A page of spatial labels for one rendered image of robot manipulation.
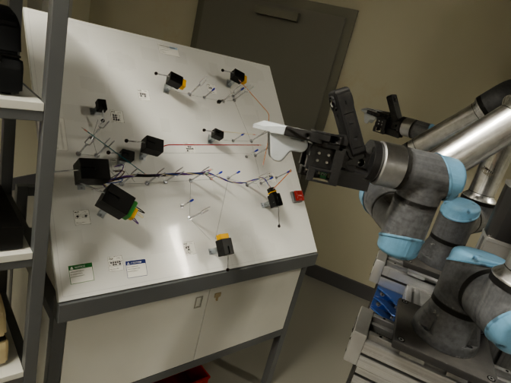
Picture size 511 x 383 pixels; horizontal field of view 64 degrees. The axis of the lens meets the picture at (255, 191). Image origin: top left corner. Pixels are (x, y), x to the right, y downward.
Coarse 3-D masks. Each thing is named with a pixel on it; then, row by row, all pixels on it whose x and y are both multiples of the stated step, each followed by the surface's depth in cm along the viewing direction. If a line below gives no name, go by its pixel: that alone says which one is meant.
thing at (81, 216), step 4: (76, 212) 131; (80, 212) 132; (84, 212) 133; (88, 212) 134; (76, 216) 131; (80, 216) 132; (84, 216) 133; (88, 216) 134; (76, 220) 131; (80, 220) 131; (84, 220) 132; (88, 220) 133; (76, 224) 130; (80, 224) 131; (84, 224) 132
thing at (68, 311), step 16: (304, 256) 191; (224, 272) 160; (240, 272) 166; (256, 272) 173; (272, 272) 180; (144, 288) 138; (160, 288) 142; (176, 288) 147; (192, 288) 152; (208, 288) 158; (64, 304) 121; (80, 304) 124; (96, 304) 128; (112, 304) 132; (128, 304) 136; (64, 320) 123
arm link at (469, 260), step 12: (456, 252) 91; (468, 252) 89; (480, 252) 91; (456, 264) 90; (468, 264) 88; (480, 264) 86; (492, 264) 86; (444, 276) 93; (456, 276) 89; (468, 276) 86; (444, 288) 92; (456, 288) 88; (444, 300) 92; (456, 300) 89
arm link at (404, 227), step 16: (384, 208) 75; (400, 208) 70; (416, 208) 68; (432, 208) 69; (384, 224) 73; (400, 224) 70; (416, 224) 69; (384, 240) 73; (400, 240) 70; (416, 240) 70; (400, 256) 71; (416, 256) 72
